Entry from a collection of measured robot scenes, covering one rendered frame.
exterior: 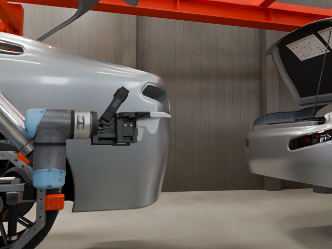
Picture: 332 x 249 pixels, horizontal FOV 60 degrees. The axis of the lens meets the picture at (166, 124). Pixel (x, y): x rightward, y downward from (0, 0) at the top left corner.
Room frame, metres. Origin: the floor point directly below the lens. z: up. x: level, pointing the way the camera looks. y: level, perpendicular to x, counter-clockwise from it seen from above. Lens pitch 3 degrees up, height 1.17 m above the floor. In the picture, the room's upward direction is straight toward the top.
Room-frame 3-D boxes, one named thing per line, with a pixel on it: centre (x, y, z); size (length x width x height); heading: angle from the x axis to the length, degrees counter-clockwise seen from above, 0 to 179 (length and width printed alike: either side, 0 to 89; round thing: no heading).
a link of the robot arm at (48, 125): (0.71, 0.29, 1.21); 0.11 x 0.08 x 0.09; 112
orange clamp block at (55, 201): (1.55, 0.59, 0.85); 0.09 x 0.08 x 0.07; 104
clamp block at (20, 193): (1.31, 0.68, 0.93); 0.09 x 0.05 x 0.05; 14
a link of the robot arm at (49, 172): (0.73, 0.29, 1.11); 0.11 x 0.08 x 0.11; 22
